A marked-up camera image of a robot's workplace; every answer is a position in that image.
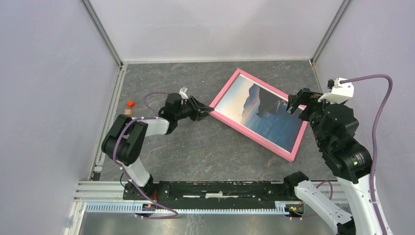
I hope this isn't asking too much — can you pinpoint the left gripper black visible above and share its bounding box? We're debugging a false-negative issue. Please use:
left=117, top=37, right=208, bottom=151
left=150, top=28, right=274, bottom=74
left=175, top=95, right=213, bottom=121

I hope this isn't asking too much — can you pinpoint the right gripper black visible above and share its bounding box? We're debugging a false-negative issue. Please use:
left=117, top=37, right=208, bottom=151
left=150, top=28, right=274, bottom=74
left=285, top=86, right=341, bottom=147

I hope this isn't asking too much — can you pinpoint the blue sea photo print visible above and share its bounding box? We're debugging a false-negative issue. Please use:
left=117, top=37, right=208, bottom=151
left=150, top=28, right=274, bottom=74
left=214, top=74, right=304, bottom=154

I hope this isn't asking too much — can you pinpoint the pink wooden picture frame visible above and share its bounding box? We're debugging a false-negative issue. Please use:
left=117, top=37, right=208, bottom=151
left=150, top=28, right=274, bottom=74
left=209, top=68, right=308, bottom=163

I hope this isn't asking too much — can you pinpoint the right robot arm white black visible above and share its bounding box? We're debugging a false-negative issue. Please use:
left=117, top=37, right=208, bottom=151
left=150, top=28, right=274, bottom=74
left=282, top=88, right=392, bottom=235

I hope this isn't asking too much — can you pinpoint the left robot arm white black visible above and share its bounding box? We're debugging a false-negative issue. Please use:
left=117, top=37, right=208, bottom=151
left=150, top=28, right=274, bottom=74
left=101, top=92, right=214, bottom=200

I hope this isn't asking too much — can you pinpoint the small red cube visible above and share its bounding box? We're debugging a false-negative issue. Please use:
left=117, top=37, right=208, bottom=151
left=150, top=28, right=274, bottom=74
left=127, top=100, right=135, bottom=108

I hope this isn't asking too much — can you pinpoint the small wooden cube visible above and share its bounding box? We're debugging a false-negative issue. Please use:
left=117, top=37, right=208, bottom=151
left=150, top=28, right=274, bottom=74
left=124, top=109, right=133, bottom=117

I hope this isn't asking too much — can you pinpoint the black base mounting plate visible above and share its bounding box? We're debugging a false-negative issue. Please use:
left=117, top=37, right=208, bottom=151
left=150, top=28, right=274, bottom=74
left=123, top=181, right=299, bottom=210

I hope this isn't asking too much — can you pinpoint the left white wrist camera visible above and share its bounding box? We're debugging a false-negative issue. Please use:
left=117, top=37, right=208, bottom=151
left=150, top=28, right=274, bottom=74
left=179, top=87, right=189, bottom=99

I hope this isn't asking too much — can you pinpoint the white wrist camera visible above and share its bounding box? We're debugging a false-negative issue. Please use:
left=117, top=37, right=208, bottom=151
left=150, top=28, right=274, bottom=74
left=318, top=78, right=354, bottom=104
left=179, top=87, right=189, bottom=99

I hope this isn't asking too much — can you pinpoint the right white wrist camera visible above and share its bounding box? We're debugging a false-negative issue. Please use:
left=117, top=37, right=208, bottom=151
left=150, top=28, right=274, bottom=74
left=318, top=78, right=354, bottom=104

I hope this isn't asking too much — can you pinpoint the white slotted cable duct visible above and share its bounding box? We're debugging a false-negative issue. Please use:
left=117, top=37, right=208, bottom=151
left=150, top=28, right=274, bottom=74
left=85, top=202, right=304, bottom=215

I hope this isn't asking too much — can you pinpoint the aluminium rail frame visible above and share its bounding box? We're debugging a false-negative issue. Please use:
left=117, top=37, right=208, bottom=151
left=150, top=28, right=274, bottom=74
left=64, top=0, right=127, bottom=235

